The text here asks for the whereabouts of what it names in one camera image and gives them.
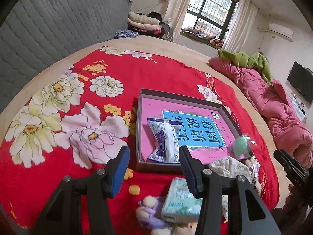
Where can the blue patterned cloth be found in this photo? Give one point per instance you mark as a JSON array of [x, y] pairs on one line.
[[125, 34]]

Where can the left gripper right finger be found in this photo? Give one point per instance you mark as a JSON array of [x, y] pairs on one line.
[[247, 212]]

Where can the white floral scrunchie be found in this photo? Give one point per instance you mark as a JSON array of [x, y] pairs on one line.
[[231, 168]]

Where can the grey quilted headboard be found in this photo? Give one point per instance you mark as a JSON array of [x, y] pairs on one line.
[[39, 33]]

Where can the green sponge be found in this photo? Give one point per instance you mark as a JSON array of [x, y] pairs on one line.
[[242, 147]]

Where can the white curtain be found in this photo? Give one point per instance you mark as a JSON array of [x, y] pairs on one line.
[[174, 17], [241, 26]]

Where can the bedding on window sill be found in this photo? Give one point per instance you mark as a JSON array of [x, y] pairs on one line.
[[212, 41]]

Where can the window with black frame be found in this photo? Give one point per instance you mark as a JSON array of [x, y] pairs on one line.
[[210, 17]]

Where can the blue white snack packet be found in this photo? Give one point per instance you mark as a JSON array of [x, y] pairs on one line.
[[167, 145]]

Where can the tv cabinet with items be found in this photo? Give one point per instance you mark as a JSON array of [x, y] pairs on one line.
[[298, 109]]

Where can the green blanket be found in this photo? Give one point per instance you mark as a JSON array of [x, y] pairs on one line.
[[256, 61]]

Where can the left white curtain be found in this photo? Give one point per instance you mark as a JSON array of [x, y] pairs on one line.
[[174, 17]]

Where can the pink quilted comforter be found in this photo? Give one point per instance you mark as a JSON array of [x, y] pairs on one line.
[[273, 104]]

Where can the red floral blanket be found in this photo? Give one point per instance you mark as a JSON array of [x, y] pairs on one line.
[[81, 117]]

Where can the white air conditioner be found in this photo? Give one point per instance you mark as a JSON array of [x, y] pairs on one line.
[[281, 30]]

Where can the beige bed sheet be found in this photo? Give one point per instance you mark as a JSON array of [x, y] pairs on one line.
[[151, 45]]

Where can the plush toy with purple bow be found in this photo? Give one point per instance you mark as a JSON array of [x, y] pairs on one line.
[[149, 215]]

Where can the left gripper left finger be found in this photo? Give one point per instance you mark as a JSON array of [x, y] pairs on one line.
[[62, 212]]

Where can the shallow grey box tray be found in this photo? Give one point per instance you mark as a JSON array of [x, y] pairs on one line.
[[156, 166]]

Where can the right white curtain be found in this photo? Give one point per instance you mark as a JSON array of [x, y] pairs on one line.
[[241, 26]]

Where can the stack of folded blankets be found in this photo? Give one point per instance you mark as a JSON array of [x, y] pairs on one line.
[[148, 25]]

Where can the green tissue pack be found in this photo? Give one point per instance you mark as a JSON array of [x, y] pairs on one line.
[[180, 205]]

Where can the black wall television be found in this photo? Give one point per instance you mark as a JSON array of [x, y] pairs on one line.
[[301, 79]]

